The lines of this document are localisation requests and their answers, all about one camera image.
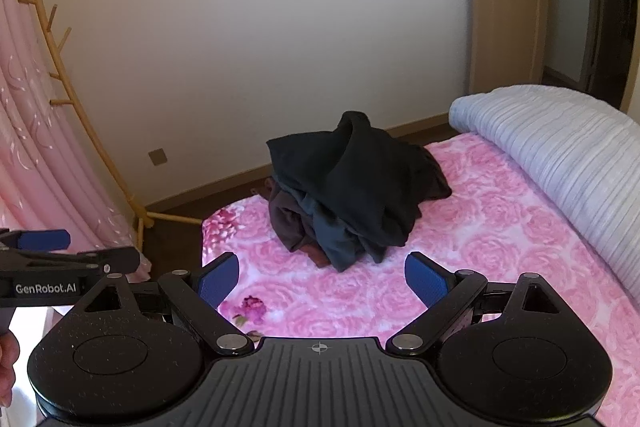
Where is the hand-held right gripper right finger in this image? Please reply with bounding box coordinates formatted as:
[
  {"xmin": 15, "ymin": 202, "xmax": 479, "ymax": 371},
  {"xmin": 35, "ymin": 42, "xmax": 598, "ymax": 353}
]
[{"xmin": 386, "ymin": 251, "xmax": 571, "ymax": 355}]

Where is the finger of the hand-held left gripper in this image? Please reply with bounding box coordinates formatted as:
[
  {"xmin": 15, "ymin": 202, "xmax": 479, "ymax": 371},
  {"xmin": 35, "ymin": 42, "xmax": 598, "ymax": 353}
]
[
  {"xmin": 0, "ymin": 229, "xmax": 71, "ymax": 253},
  {"xmin": 0, "ymin": 248, "xmax": 141, "ymax": 279}
]

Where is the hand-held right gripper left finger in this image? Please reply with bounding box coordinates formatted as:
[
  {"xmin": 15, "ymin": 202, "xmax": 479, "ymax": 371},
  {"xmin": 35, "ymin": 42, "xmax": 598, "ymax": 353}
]
[{"xmin": 72, "ymin": 252, "xmax": 256, "ymax": 355}]

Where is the black fleece jacket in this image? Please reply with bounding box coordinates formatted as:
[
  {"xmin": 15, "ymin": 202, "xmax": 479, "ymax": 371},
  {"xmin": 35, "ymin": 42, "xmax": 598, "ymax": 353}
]
[{"xmin": 266, "ymin": 110, "xmax": 427, "ymax": 266}]

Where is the person's left hand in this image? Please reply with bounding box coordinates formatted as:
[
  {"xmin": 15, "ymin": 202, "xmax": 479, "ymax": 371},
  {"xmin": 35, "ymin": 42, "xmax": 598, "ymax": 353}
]
[{"xmin": 0, "ymin": 332, "xmax": 21, "ymax": 408}]

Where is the pink floral blanket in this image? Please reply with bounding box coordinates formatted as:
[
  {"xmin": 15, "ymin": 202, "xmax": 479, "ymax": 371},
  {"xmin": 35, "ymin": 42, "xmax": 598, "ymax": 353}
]
[{"xmin": 201, "ymin": 131, "xmax": 640, "ymax": 427}]

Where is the wooden coat rack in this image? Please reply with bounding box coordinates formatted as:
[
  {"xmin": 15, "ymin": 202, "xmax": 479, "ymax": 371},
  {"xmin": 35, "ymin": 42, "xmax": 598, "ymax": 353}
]
[{"xmin": 17, "ymin": 0, "xmax": 203, "ymax": 254}]

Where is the dark slate garment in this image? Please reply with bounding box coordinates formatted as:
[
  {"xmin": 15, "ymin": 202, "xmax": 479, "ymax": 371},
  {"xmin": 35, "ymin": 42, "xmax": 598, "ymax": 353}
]
[{"xmin": 287, "ymin": 189, "xmax": 383, "ymax": 273}]

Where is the pink curtain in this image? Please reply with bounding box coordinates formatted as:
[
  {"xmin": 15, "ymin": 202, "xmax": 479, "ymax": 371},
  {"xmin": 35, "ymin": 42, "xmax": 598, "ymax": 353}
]
[{"xmin": 0, "ymin": 0, "xmax": 152, "ymax": 282}]

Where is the grey striped duvet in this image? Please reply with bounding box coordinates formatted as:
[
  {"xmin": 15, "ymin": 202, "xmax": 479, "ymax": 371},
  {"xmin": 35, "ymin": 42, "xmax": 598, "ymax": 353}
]
[{"xmin": 448, "ymin": 84, "xmax": 640, "ymax": 290}]

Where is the light wooden door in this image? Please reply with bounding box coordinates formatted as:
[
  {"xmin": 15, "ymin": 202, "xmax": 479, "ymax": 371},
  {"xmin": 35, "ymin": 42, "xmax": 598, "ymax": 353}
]
[{"xmin": 464, "ymin": 0, "xmax": 549, "ymax": 96}]

